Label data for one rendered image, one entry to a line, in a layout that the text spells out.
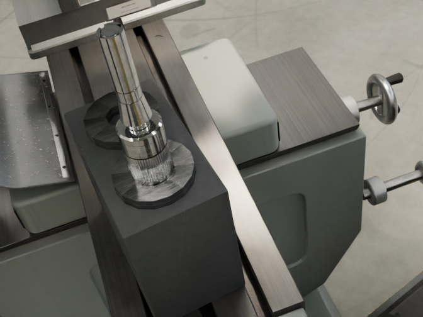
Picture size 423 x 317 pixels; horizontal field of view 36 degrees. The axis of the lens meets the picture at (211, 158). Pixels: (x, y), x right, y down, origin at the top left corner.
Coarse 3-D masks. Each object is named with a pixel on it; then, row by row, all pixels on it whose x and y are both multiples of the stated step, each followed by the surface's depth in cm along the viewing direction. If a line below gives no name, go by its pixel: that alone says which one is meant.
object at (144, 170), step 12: (120, 144) 64; (156, 144) 63; (168, 144) 66; (132, 156) 64; (144, 156) 64; (156, 156) 64; (168, 156) 66; (132, 168) 66; (144, 168) 65; (156, 168) 65; (168, 168) 67; (144, 180) 66; (156, 180) 66
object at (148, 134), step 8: (152, 112) 64; (152, 120) 63; (160, 120) 63; (120, 128) 63; (128, 128) 63; (144, 128) 63; (152, 128) 63; (160, 128) 63; (120, 136) 63; (128, 136) 62; (136, 136) 62; (144, 136) 62; (152, 136) 62; (128, 144) 63; (136, 144) 62; (144, 144) 62
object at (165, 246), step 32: (160, 96) 78; (96, 128) 74; (96, 160) 72; (192, 160) 68; (96, 192) 85; (128, 192) 67; (160, 192) 66; (192, 192) 67; (224, 192) 67; (128, 224) 65; (160, 224) 65; (192, 224) 67; (224, 224) 70; (128, 256) 68; (160, 256) 69; (192, 256) 71; (224, 256) 74; (160, 288) 72; (192, 288) 75; (224, 288) 78
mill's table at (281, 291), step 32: (128, 32) 120; (160, 32) 119; (64, 64) 116; (96, 64) 115; (160, 64) 113; (64, 96) 110; (96, 96) 109; (192, 96) 106; (64, 128) 105; (192, 128) 101; (224, 160) 95; (96, 224) 90; (256, 224) 86; (96, 256) 87; (256, 256) 83; (128, 288) 82; (256, 288) 82; (288, 288) 79
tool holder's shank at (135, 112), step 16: (96, 32) 55; (112, 32) 55; (112, 48) 55; (128, 48) 57; (112, 64) 57; (128, 64) 57; (112, 80) 58; (128, 80) 58; (128, 96) 59; (144, 96) 61; (128, 112) 61; (144, 112) 61
